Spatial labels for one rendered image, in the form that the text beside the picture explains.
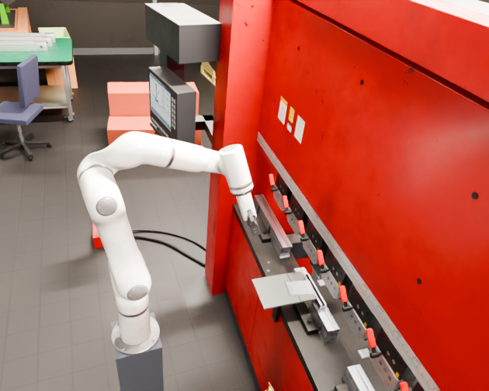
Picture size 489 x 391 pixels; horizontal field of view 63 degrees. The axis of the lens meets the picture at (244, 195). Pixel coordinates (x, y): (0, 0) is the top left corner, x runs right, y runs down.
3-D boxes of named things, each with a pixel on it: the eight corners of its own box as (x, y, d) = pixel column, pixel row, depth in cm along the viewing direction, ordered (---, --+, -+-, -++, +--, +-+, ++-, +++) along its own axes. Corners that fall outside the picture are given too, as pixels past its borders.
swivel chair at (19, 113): (53, 136, 487) (37, 53, 429) (53, 159, 446) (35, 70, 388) (-1, 140, 467) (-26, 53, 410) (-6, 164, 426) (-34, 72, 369)
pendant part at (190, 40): (149, 133, 285) (143, 2, 236) (182, 127, 297) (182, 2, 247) (178, 168, 251) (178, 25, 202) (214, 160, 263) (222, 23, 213)
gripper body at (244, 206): (229, 185, 146) (237, 212, 151) (233, 196, 137) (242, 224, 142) (248, 179, 147) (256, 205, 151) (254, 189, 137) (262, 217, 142)
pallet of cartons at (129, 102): (105, 134, 502) (99, 81, 464) (192, 129, 538) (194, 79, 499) (109, 167, 443) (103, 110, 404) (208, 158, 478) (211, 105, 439)
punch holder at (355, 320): (341, 311, 162) (351, 283, 153) (359, 307, 165) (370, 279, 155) (360, 343, 151) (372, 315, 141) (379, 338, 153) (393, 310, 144)
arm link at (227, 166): (222, 185, 143) (237, 189, 136) (212, 150, 138) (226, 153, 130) (241, 174, 147) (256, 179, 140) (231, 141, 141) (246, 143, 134)
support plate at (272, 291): (251, 280, 196) (251, 278, 195) (300, 272, 203) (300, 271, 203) (263, 309, 182) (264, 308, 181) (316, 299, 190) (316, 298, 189)
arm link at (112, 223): (145, 267, 153) (158, 298, 141) (114, 279, 149) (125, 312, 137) (110, 158, 121) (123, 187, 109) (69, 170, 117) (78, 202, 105)
